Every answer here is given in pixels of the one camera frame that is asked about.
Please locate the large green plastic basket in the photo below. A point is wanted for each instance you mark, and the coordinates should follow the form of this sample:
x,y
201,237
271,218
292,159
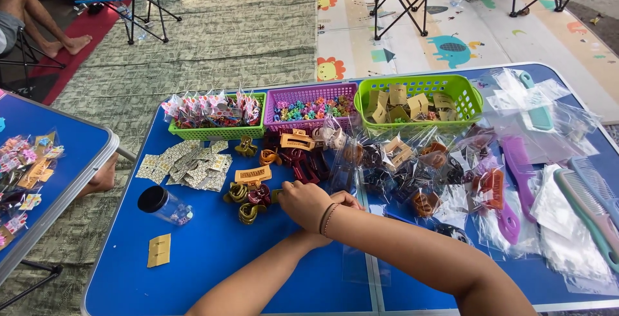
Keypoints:
x,y
464,96

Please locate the person's left hand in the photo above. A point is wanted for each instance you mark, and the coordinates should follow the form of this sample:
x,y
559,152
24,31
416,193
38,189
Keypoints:
x,y
346,200

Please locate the person's left fingers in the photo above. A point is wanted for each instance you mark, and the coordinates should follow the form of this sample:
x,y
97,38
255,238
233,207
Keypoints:
x,y
355,202

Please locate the teal comb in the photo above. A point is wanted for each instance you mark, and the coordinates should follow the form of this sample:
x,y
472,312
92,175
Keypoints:
x,y
539,113

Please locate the purple comb in bag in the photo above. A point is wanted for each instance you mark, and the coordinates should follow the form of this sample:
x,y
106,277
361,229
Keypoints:
x,y
507,224

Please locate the olive hair claw clip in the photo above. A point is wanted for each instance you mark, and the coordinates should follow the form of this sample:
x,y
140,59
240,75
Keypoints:
x,y
275,195

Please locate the red carpet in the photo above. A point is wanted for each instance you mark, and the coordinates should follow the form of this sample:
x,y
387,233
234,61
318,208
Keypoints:
x,y
82,40

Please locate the heap of tiny colourful clips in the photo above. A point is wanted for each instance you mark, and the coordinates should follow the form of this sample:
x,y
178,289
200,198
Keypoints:
x,y
314,109

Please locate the green woven floor mat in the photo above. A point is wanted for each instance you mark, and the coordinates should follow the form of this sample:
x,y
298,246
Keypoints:
x,y
232,35

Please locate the heap of bagged claw clips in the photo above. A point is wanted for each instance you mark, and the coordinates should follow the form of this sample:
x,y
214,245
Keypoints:
x,y
411,171

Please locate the green and pink comb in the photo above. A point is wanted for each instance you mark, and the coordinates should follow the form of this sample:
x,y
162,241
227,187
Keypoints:
x,y
587,214

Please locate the clear plastic bag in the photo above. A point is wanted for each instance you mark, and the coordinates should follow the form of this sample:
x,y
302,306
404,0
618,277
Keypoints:
x,y
360,270

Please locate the pile of loose claw clips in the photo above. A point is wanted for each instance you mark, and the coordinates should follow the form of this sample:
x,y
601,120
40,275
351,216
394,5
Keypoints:
x,y
263,175

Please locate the tan folded card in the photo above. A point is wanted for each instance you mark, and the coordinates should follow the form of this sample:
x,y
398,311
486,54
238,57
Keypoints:
x,y
159,250

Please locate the person's right hand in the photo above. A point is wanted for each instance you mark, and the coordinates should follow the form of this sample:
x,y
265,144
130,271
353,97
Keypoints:
x,y
307,204

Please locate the light blue comb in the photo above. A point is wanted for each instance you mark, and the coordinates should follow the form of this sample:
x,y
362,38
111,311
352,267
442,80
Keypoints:
x,y
597,185

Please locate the blue side table with packets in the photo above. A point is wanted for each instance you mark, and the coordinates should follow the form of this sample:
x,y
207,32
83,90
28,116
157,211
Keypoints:
x,y
43,161

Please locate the person's right fingers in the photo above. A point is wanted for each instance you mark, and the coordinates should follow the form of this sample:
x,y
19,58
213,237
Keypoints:
x,y
288,194

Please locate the black folding chair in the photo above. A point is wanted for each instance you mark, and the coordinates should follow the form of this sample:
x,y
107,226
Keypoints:
x,y
24,59

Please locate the small green plastic basket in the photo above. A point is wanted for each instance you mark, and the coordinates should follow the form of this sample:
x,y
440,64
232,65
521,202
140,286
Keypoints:
x,y
217,132

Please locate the purple plastic basket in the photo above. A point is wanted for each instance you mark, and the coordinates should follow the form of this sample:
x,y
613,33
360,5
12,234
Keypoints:
x,y
290,94

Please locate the colourful animal play mat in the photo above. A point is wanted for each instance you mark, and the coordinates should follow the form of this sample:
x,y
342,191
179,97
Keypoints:
x,y
449,50

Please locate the bunch of packed clip bags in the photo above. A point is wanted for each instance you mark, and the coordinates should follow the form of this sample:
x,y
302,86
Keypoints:
x,y
213,108

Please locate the pile of patterned paper cards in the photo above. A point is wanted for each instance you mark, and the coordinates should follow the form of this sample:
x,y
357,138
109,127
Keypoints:
x,y
186,166

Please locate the stack of clear plastic bags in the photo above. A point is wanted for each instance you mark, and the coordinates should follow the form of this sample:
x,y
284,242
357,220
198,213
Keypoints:
x,y
566,238

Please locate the clear jar with black lid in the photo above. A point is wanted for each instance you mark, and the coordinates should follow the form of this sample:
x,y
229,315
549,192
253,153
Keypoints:
x,y
164,205

